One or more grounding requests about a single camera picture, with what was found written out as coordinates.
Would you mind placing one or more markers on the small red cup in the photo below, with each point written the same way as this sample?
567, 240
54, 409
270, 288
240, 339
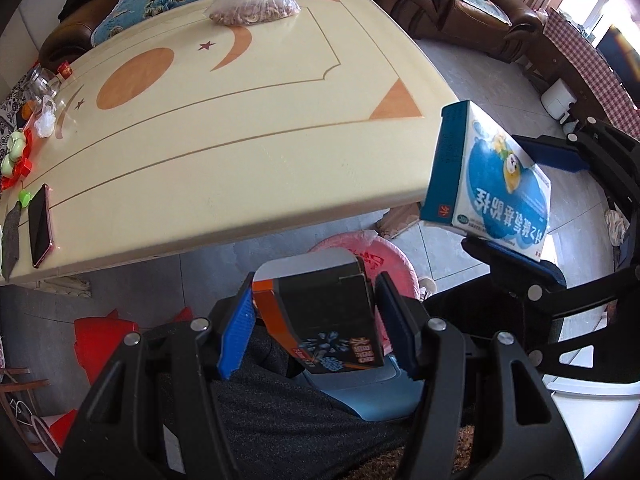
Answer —
64, 71

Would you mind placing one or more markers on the white crumpled plastic wrap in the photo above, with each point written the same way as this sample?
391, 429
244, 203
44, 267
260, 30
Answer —
45, 122

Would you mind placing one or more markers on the brown leather sofa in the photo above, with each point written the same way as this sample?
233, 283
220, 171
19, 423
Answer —
70, 35

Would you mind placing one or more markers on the glass jar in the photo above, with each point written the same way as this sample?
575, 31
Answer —
42, 85

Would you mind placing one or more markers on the red plastic tray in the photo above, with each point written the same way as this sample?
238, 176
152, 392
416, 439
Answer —
25, 165

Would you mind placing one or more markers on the small green object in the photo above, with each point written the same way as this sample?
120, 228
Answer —
26, 197

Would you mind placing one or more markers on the red plastic stool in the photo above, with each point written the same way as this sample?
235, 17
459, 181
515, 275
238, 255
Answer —
100, 340
62, 427

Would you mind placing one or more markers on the brown leather armchair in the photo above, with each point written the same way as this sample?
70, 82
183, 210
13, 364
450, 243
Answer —
520, 30

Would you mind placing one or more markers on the blue medicine box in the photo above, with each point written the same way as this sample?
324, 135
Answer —
500, 195

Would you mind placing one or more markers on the green fruit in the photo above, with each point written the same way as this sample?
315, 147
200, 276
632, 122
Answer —
17, 141
10, 164

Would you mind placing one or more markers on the white crumpled cloth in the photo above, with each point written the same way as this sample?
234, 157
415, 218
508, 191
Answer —
616, 225

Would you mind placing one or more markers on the wooden chair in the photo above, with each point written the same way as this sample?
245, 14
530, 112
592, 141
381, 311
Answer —
25, 382

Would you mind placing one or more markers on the person's leg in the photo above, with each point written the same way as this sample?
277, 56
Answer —
290, 430

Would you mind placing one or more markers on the blue plastic stool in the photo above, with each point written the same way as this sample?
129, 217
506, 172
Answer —
370, 400

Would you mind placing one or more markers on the beige slipper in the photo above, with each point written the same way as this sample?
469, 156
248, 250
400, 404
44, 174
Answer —
397, 220

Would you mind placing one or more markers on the white appliance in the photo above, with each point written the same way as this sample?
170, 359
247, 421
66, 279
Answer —
557, 102

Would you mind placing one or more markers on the checked tablecloth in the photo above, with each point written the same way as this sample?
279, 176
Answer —
595, 70

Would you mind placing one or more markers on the patterned floral cloth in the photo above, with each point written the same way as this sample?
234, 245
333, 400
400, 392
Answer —
10, 105

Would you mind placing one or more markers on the dark grey cloth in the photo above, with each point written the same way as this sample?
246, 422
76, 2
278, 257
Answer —
11, 245

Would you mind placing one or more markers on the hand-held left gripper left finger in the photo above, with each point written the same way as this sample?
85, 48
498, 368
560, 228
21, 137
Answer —
232, 340

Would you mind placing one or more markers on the black and orange box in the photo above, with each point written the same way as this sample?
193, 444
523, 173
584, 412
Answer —
325, 310

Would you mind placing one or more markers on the blue printed sofa cover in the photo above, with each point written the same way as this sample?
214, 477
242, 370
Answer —
150, 0

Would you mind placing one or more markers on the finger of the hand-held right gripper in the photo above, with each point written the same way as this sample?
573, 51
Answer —
555, 154
510, 266

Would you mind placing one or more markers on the small orange object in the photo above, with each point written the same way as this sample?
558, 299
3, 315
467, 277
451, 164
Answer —
27, 108

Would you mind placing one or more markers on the blue printed armchair cover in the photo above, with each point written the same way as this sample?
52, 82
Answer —
480, 2

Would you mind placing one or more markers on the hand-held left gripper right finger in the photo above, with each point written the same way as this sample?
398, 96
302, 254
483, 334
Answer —
400, 330

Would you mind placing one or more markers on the phone with pink case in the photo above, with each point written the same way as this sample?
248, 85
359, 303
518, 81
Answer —
40, 225

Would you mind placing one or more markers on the black television screen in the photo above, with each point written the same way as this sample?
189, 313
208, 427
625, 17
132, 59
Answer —
622, 60

